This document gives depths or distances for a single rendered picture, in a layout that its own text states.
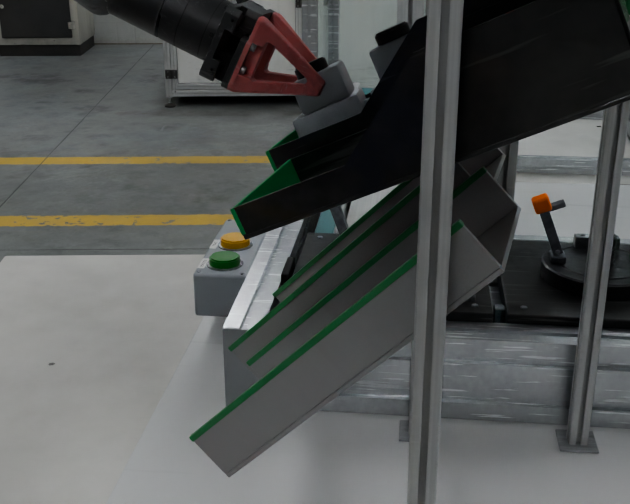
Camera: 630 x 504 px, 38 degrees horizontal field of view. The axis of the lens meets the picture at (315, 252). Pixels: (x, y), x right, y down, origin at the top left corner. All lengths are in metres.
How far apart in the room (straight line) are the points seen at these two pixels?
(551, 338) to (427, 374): 0.43
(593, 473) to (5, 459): 0.61
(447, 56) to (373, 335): 0.20
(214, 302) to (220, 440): 0.48
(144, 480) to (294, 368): 0.34
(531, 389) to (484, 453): 0.09
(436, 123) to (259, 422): 0.27
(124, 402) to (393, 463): 0.33
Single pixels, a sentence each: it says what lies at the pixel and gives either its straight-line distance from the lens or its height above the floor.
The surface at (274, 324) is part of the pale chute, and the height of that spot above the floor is 1.05.
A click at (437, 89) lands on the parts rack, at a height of 1.31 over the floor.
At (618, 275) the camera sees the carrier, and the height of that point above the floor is 0.99.
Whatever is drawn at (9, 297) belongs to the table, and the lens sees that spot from 1.42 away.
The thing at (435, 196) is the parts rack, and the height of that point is 1.24.
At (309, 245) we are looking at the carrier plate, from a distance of 1.23.
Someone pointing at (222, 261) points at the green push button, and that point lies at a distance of 1.18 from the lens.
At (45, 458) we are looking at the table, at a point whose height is 0.86.
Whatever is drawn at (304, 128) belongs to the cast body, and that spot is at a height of 1.22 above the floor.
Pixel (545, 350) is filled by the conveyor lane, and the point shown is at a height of 0.95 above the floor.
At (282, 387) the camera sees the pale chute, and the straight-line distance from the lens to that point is 0.68.
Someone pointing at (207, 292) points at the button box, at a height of 0.93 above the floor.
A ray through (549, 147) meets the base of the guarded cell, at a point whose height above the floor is 0.86.
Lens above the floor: 1.42
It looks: 22 degrees down
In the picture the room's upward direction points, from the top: straight up
